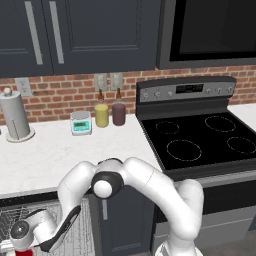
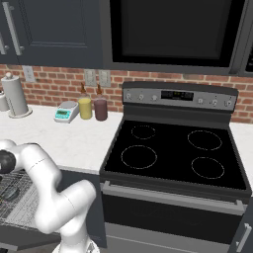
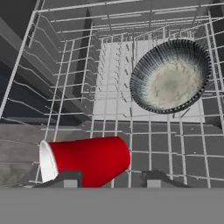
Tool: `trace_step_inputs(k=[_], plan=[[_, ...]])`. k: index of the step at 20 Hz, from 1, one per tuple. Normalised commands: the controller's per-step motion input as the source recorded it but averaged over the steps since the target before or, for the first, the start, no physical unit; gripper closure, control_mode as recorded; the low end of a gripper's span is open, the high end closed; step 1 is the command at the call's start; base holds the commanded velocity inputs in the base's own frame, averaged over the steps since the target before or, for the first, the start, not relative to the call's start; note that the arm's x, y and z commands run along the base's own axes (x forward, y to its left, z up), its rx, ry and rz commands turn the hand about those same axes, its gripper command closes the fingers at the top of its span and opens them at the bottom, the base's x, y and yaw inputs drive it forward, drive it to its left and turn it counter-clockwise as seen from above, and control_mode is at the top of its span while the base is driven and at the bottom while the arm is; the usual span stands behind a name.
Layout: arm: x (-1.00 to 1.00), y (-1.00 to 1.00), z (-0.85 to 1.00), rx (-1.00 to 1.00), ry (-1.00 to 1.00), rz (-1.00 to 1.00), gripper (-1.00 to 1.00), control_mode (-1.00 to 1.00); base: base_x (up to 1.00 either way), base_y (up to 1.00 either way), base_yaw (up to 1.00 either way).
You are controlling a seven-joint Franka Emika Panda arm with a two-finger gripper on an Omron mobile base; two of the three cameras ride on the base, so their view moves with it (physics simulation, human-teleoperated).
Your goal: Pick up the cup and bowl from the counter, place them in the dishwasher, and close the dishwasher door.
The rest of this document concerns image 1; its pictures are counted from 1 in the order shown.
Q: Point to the yellow oil bottle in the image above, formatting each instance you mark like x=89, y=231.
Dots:
x=101, y=115

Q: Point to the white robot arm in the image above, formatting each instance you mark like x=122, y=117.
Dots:
x=150, y=180

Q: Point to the grey paper towel holder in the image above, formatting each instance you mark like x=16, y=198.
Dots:
x=14, y=115

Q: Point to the dark red vinegar bottle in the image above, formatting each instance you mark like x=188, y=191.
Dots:
x=118, y=113

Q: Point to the dishwasher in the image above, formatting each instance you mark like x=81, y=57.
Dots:
x=87, y=226

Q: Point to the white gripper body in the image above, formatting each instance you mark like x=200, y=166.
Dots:
x=6, y=248

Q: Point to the dark base cupboard door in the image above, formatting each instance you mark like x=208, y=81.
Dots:
x=130, y=223

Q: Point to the grey wall socket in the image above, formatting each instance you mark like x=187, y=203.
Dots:
x=100, y=82
x=116, y=81

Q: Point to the black microwave oven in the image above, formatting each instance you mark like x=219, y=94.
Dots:
x=210, y=30

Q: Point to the black stove with hob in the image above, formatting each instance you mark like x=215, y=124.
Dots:
x=200, y=140

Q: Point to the white kitchen scale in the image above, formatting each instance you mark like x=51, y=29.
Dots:
x=81, y=123

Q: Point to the red block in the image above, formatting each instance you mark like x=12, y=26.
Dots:
x=24, y=253

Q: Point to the white wall socket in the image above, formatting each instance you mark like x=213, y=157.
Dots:
x=23, y=86

